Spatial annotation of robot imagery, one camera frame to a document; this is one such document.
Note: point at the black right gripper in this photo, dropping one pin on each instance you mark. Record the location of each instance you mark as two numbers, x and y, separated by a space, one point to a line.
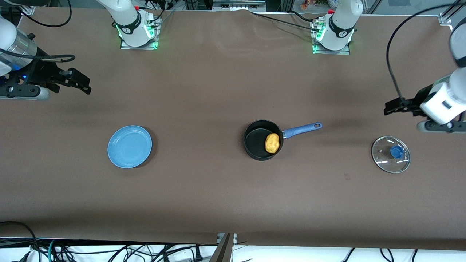
43 72

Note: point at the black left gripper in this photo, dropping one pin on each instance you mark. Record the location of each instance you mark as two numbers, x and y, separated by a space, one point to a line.
416 100

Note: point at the glass lid with blue knob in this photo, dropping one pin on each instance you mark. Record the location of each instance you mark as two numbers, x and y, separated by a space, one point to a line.
382 160

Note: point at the yellow potato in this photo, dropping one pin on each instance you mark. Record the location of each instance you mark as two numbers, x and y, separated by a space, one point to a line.
272 143

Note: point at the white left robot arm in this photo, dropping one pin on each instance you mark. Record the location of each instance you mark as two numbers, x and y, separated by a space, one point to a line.
344 18

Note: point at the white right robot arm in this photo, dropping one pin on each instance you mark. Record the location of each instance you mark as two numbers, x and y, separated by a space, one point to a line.
125 14

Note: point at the blue plate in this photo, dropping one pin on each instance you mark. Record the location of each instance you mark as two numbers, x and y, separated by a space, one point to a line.
129 147

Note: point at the brown table cover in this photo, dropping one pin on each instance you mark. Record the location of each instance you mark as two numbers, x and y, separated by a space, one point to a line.
218 91

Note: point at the metal rack shelf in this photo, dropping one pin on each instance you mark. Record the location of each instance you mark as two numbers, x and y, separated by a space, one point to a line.
238 5

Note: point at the black power plug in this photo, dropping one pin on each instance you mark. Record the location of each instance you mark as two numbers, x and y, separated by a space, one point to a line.
198 253

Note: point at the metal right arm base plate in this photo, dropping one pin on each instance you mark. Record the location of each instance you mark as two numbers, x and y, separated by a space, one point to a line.
156 32

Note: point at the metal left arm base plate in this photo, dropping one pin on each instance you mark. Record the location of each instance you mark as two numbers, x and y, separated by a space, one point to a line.
316 50

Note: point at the aluminium frame corner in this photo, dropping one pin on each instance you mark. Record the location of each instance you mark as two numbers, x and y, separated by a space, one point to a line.
446 18

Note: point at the aluminium profile post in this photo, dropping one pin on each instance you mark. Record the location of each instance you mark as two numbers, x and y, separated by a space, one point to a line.
224 251

